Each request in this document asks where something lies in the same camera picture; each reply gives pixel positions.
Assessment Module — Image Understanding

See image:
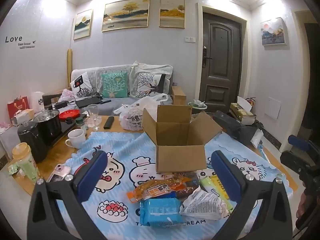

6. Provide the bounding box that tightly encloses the white plastic packet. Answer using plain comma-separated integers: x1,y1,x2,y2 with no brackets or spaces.
251,130,264,148

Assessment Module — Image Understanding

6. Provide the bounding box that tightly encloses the white paper bag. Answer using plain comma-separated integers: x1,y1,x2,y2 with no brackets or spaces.
30,91,48,113

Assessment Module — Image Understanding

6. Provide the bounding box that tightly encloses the red gift bag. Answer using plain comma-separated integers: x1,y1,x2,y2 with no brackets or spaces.
7,96,30,119

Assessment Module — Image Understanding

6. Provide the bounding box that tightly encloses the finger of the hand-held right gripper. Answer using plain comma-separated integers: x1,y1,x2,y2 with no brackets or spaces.
287,134,320,155
280,151,316,178

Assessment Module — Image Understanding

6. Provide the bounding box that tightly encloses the large white tree pillow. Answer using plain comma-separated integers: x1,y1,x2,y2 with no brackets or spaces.
129,72,167,98

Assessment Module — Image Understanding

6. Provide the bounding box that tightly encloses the blue cartoon printed cloth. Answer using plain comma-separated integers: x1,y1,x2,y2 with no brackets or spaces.
56,130,294,240

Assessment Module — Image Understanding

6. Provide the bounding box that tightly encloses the grey sofa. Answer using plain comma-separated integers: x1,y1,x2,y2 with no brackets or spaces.
57,65,175,117

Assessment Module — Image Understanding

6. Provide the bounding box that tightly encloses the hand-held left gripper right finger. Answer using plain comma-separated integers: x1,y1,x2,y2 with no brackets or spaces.
211,150,293,240

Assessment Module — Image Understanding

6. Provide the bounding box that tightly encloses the black wall lettering decal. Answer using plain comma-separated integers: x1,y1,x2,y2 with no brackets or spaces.
5,35,36,49

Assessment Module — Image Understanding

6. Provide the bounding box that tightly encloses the teal tree pillow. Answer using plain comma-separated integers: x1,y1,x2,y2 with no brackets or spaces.
101,72,129,98

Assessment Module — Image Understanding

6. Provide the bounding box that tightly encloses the wide framed tree painting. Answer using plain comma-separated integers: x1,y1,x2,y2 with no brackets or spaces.
101,0,150,32

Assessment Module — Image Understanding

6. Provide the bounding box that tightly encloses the dark grey door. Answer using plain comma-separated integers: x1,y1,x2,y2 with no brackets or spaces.
199,5,247,114

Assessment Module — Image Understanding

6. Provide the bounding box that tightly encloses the black tea stove tray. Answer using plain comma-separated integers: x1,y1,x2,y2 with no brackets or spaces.
47,114,89,147

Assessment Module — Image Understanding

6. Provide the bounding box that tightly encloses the black pot with steel lid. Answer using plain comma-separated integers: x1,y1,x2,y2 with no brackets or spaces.
34,109,62,145

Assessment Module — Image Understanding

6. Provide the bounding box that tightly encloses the blue snack packet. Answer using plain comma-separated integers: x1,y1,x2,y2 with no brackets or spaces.
139,197,185,229

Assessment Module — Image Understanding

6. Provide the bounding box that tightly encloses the glass jar green lid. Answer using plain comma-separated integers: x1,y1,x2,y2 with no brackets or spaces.
76,116,87,130

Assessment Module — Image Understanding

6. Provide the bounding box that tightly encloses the white mug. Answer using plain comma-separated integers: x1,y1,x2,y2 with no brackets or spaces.
65,129,87,149

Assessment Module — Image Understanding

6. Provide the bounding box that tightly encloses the white wall panel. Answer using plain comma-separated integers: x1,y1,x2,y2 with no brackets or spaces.
267,97,282,120

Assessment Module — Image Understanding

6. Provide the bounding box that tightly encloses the brown cardboard box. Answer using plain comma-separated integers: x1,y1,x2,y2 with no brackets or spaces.
142,105,223,173

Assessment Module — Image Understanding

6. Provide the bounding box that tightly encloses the small white tree pillow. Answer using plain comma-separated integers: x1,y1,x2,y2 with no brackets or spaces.
70,72,92,98

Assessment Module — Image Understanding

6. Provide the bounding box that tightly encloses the black plastic parcel bag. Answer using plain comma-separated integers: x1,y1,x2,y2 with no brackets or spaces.
212,110,264,147

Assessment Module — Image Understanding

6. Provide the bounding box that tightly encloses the unframed mountain canvas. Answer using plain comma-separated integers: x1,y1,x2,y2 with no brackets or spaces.
260,17,288,46

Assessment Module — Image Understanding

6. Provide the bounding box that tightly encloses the black electric kettle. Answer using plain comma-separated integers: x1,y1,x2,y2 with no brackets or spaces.
17,121,49,162

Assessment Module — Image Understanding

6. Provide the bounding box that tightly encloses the black laptop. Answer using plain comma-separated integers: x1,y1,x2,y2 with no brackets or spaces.
75,97,103,108

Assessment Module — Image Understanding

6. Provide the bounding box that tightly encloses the light green snack packet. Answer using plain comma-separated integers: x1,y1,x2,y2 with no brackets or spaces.
199,176,234,212

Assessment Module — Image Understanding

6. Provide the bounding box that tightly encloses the pink smartphone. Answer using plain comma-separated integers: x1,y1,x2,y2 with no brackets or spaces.
46,164,71,183

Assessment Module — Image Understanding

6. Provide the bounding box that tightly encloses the wooden pole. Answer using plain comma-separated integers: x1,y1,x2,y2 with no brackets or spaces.
66,49,73,90

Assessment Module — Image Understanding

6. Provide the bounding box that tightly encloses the orange sausage snack packet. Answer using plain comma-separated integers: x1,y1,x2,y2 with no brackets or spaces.
126,176,193,202

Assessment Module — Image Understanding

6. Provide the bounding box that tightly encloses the white plastic bag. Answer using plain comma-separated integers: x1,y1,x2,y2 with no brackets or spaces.
114,94,168,130

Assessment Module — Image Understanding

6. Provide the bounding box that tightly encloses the green drink cup yellow lid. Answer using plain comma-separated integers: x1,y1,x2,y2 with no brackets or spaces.
12,142,40,183

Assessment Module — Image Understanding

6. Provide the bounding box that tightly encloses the wooden side table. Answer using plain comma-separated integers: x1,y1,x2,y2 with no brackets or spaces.
171,85,187,105

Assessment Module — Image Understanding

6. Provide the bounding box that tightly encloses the small framed mountain painting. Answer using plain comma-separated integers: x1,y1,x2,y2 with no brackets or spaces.
73,9,93,40

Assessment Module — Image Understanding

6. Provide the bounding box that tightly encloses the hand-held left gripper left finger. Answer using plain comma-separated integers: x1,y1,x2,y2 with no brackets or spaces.
27,150,108,240

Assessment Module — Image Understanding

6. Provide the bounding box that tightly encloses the narrow framed tree painting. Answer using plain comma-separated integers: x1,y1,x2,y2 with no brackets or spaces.
159,0,185,28

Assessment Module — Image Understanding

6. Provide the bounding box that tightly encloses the green trash bin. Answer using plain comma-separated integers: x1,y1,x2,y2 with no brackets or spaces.
188,100,208,113

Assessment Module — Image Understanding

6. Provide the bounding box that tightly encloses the black cable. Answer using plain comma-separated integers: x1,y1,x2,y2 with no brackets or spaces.
90,87,104,99

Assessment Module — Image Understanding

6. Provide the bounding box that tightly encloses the stack of boxes with paper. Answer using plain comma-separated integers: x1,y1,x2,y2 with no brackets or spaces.
229,96,257,125

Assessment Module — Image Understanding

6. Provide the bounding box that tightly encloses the white carry box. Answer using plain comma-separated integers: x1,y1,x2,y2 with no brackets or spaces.
11,109,35,125

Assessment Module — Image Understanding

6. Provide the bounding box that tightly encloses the person's right hand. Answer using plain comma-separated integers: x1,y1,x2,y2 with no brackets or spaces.
299,190,310,221

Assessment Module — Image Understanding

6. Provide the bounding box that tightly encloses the white printed snack packet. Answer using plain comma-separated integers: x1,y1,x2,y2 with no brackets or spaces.
179,189,230,221

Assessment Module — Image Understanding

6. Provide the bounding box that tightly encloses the pink cloth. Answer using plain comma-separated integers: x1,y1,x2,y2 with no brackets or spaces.
61,89,75,100

